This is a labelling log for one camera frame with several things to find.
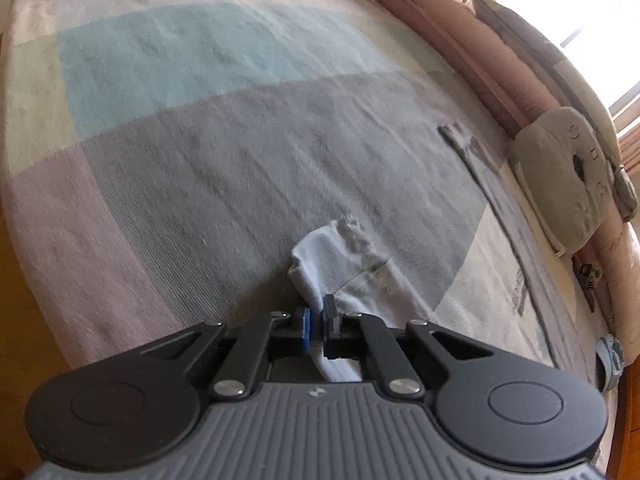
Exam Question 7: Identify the grey-blue pants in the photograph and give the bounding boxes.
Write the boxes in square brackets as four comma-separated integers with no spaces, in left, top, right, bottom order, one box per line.
[288,124,596,379]

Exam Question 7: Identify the blue baseball cap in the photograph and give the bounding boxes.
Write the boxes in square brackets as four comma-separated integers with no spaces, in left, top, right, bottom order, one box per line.
[596,334,625,393]

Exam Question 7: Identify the wooden headboard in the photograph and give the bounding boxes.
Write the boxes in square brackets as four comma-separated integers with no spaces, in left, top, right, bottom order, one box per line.
[606,360,640,480]

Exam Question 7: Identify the black phone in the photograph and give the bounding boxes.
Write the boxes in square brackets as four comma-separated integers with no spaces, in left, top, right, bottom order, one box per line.
[572,256,597,313]

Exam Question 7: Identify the folded grey-green cloth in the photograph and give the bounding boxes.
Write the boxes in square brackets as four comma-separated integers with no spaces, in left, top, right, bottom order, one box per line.
[613,166,639,222]

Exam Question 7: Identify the grey cat face cushion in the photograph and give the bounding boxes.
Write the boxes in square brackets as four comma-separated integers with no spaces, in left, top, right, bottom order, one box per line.
[509,106,612,256]

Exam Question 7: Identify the patchwork bed sheet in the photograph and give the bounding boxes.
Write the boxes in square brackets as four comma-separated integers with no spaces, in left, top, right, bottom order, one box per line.
[1,0,610,479]

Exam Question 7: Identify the right pink curtain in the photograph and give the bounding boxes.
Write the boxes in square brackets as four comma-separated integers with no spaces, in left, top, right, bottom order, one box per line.
[618,118,640,176]

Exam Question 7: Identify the grey patterned pillow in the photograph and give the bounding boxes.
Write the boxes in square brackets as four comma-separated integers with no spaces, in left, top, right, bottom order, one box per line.
[471,0,622,167]

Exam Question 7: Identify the window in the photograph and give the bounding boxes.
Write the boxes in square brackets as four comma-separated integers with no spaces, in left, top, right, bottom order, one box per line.
[495,0,639,115]

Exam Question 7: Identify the pink folded quilt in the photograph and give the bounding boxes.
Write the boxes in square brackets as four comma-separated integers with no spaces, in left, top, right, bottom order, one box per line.
[376,0,639,361]

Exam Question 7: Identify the brown flower hair tie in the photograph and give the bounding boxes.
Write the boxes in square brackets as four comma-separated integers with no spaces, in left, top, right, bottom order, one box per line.
[579,259,604,291]

